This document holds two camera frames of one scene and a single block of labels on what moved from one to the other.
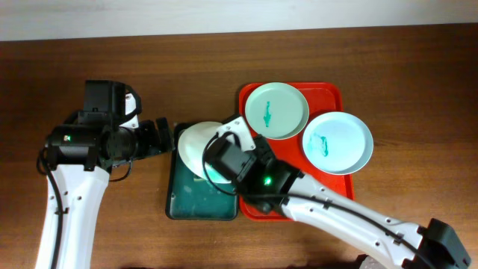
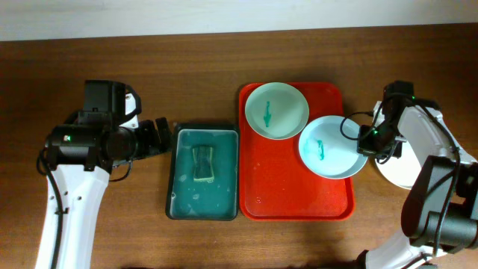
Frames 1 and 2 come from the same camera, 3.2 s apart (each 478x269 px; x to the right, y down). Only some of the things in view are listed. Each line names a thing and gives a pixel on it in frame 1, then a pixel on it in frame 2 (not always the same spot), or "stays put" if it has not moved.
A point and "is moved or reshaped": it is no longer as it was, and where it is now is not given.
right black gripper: [264, 145] -> [364, 146]
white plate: [192, 141] -> [402, 171]
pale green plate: [278, 110] stays put
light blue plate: [337, 143] is moved or reshaped
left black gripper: [148, 128] stays put
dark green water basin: [189, 196] stays put
